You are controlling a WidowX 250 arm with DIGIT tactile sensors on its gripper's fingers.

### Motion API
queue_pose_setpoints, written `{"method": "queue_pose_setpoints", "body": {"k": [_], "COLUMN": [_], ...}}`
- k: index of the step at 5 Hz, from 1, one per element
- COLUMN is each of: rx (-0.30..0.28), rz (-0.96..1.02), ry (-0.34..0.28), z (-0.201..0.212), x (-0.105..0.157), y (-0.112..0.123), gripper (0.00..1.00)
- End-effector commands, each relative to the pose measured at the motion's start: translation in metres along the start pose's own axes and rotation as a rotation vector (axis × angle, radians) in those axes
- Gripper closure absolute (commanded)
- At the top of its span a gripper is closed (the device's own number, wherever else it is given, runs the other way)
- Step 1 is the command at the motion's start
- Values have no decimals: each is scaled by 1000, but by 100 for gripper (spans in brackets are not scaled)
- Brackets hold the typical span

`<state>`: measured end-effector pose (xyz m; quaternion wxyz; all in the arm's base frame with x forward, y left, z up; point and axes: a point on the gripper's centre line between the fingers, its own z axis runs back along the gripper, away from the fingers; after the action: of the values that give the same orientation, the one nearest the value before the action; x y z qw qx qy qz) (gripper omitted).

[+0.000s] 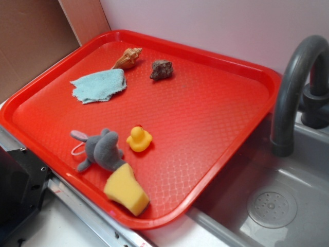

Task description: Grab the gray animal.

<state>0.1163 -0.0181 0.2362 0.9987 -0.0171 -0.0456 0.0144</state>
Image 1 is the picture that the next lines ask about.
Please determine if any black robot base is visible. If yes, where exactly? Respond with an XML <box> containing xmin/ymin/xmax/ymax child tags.
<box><xmin>1</xmin><ymin>149</ymin><xmax>50</xmax><ymax>231</ymax></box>

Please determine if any yellow rubber duck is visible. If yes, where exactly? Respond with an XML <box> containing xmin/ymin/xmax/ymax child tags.
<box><xmin>126</xmin><ymin>125</ymin><xmax>153</xmax><ymax>152</ymax></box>

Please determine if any brown rock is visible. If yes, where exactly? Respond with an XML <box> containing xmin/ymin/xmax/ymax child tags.
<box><xmin>150</xmin><ymin>60</ymin><xmax>173</xmax><ymax>81</ymax></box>

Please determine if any gray plush mouse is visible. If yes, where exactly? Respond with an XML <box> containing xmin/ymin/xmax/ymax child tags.
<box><xmin>70</xmin><ymin>129</ymin><xmax>126</xmax><ymax>172</ymax></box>

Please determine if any tan conch seashell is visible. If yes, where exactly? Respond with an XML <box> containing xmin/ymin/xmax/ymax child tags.
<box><xmin>112</xmin><ymin>48</ymin><xmax>142</xmax><ymax>69</ymax></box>

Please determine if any light blue cloth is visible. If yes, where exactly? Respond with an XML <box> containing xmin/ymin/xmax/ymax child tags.
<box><xmin>70</xmin><ymin>69</ymin><xmax>127</xmax><ymax>104</ymax></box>

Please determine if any yellow sponge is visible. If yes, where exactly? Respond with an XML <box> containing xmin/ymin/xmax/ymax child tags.
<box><xmin>103</xmin><ymin>163</ymin><xmax>150</xmax><ymax>216</ymax></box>

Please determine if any gray plastic sink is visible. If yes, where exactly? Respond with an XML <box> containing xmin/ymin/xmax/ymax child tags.
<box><xmin>186</xmin><ymin>110</ymin><xmax>329</xmax><ymax>247</ymax></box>

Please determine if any gray curved faucet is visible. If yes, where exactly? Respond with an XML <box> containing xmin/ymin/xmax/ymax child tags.
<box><xmin>270</xmin><ymin>35</ymin><xmax>328</xmax><ymax>157</ymax></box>

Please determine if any brown cardboard panel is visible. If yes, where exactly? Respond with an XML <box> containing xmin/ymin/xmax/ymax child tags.
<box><xmin>1</xmin><ymin>1</ymin><xmax>111</xmax><ymax>102</ymax></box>

